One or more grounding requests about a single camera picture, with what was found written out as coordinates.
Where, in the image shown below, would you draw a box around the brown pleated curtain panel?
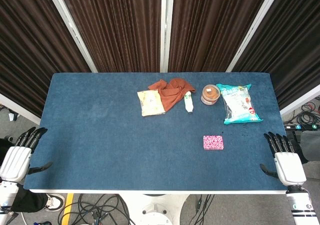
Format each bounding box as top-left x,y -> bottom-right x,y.
231,0 -> 320,111
0,0 -> 92,118
56,0 -> 162,73
168,0 -> 273,73

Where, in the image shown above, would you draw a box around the teal white snack bag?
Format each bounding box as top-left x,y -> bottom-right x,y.
215,83 -> 264,125

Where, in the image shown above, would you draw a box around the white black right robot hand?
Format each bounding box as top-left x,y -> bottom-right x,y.
259,131 -> 307,186

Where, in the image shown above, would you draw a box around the blue fabric table mat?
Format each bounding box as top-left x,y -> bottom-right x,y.
23,72 -> 291,192

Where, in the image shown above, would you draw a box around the black white sneaker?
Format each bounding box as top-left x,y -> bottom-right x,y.
44,193 -> 66,212

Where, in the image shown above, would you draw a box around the round clear jar brown contents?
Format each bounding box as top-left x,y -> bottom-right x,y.
200,84 -> 222,106

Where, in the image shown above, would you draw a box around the crumpled orange cloth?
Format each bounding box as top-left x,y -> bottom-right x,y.
147,77 -> 197,113

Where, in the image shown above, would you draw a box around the red white patterned block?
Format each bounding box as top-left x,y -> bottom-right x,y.
202,134 -> 225,151

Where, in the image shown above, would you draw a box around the coiled black floor cables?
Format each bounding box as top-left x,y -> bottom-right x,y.
284,101 -> 320,126

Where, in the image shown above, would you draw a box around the yellow floor tape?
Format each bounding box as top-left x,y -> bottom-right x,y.
60,193 -> 75,225

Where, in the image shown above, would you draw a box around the white frame post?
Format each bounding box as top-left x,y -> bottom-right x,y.
44,0 -> 99,73
225,0 -> 285,73
159,0 -> 175,73

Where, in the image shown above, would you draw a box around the small white green-label bottle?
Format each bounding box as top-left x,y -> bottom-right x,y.
183,90 -> 195,114

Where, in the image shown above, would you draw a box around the white frame bottom bar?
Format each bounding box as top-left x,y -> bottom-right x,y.
0,93 -> 42,125
279,84 -> 320,117

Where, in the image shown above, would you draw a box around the yellow snack packet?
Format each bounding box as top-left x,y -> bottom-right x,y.
136,89 -> 167,117

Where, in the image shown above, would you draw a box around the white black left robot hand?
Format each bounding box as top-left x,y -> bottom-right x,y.
0,126 -> 54,184

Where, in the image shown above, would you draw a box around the grey trouser leg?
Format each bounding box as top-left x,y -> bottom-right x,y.
299,130 -> 320,163

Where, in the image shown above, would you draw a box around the black trouser leg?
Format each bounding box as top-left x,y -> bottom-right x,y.
11,184 -> 49,214

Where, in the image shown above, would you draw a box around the black floor cable bundle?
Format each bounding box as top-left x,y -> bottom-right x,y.
57,193 -> 137,225

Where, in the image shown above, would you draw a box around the black cable with inline switch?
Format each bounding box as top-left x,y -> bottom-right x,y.
188,194 -> 216,225

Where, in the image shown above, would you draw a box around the black foot pedal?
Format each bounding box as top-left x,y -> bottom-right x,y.
291,130 -> 303,144

